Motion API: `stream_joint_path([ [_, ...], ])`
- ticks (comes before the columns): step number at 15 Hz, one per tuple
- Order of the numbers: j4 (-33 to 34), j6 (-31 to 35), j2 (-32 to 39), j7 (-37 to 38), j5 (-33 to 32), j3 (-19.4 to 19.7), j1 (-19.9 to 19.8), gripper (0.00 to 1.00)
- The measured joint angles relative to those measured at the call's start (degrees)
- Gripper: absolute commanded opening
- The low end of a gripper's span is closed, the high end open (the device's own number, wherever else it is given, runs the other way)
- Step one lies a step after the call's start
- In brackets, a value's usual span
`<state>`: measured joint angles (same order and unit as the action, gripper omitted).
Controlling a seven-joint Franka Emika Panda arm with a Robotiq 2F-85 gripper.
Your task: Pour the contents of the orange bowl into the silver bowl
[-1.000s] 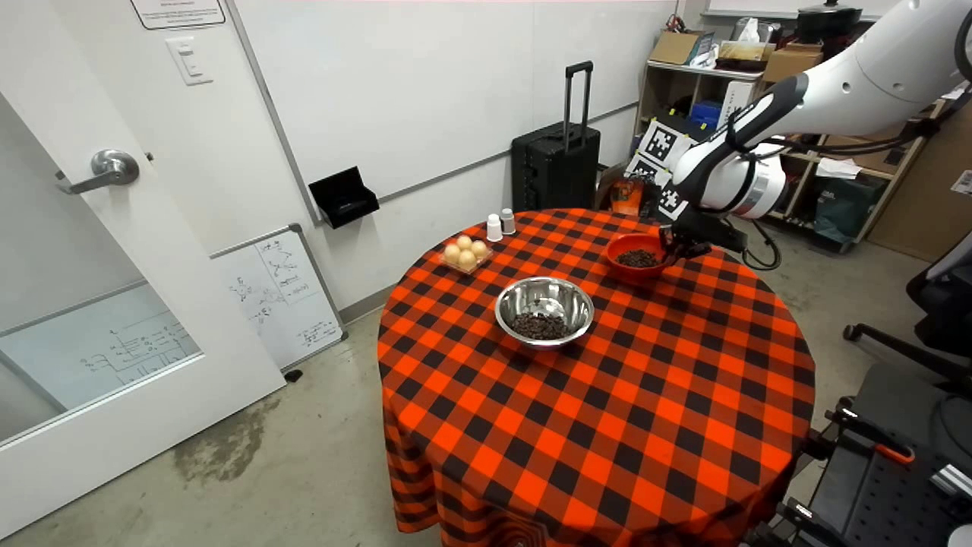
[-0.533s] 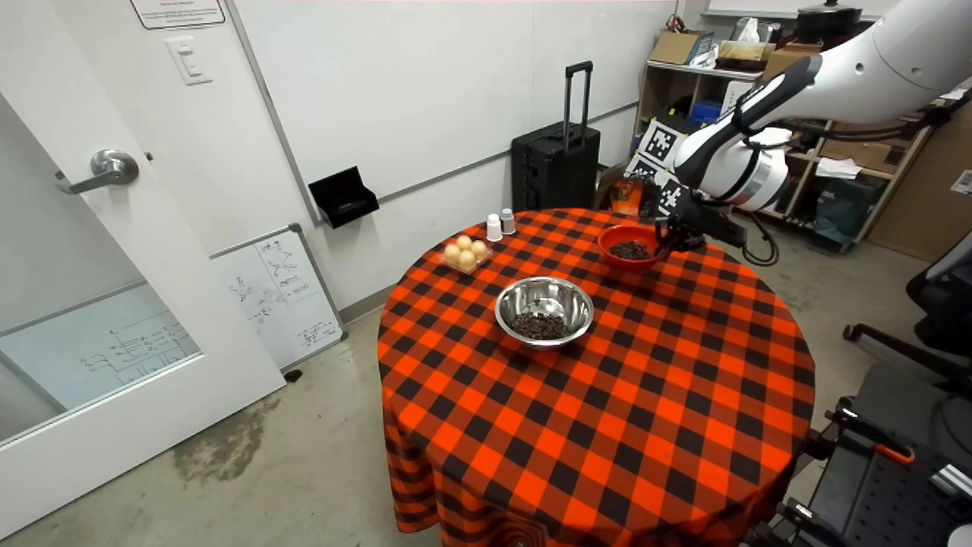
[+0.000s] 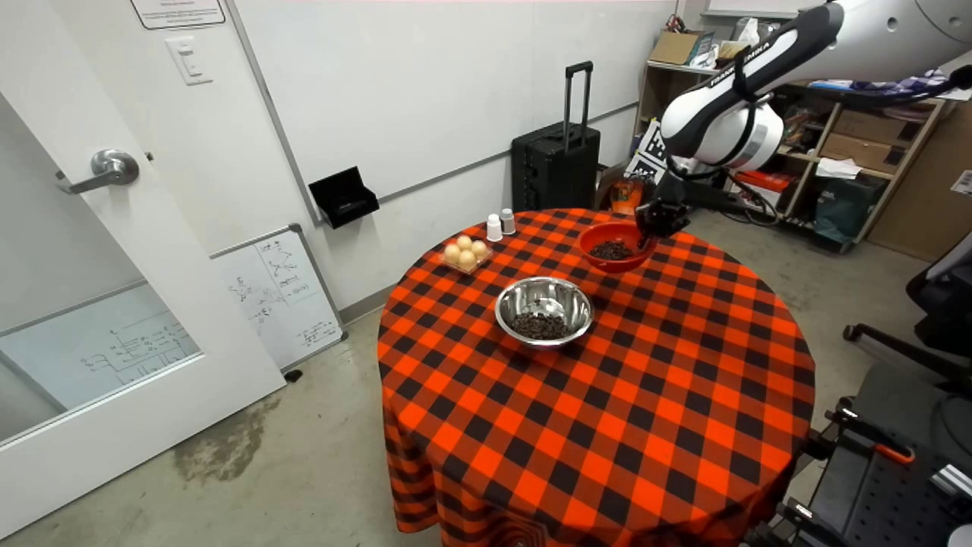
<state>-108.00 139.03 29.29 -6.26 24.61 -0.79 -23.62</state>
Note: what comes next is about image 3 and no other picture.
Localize white light switch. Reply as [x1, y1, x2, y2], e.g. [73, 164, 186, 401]
[163, 34, 215, 89]

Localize black cart with orange handle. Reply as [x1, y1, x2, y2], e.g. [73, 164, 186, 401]
[772, 360, 972, 547]

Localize white door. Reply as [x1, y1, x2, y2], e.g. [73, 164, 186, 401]
[0, 0, 288, 542]

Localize cardboard box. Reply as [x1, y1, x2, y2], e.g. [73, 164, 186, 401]
[649, 28, 705, 69]

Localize silver metal bowl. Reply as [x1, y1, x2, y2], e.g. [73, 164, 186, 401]
[493, 272, 599, 351]

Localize orange black checkered tablecloth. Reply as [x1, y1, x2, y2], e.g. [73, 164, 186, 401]
[374, 205, 822, 547]

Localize dark beans of silver bowl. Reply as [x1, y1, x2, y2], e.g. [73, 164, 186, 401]
[509, 305, 570, 340]

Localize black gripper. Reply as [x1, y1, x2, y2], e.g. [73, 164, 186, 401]
[635, 195, 700, 244]

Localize silver door lever handle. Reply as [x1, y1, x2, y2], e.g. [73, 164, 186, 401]
[54, 145, 147, 196]

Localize tray of cream eggs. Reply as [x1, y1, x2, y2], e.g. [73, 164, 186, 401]
[442, 235, 495, 275]

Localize orange plastic bowl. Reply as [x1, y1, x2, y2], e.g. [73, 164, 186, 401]
[574, 218, 660, 275]

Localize white wall sign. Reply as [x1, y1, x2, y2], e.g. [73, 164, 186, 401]
[128, 0, 231, 34]

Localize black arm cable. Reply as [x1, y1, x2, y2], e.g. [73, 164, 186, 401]
[666, 39, 788, 188]

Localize large wall whiteboard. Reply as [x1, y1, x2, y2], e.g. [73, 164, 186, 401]
[222, 0, 684, 228]

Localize black office chair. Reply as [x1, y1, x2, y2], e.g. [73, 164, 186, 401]
[843, 228, 972, 401]

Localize brown wooden cabinet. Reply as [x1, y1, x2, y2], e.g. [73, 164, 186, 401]
[866, 118, 972, 268]

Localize black white marker cube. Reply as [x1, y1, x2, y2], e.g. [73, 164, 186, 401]
[624, 115, 678, 195]

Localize dark beans of orange bowl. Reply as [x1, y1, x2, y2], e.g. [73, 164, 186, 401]
[591, 236, 637, 262]

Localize teal bin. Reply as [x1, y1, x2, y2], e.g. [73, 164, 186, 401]
[804, 177, 877, 250]

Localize black rolling suitcase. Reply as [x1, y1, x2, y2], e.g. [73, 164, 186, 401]
[511, 58, 602, 217]

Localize orange black floor item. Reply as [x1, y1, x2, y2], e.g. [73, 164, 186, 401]
[597, 168, 649, 218]

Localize black wall holder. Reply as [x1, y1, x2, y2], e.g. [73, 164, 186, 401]
[307, 164, 383, 230]

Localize small leaning whiteboard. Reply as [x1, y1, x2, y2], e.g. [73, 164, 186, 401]
[210, 221, 349, 375]

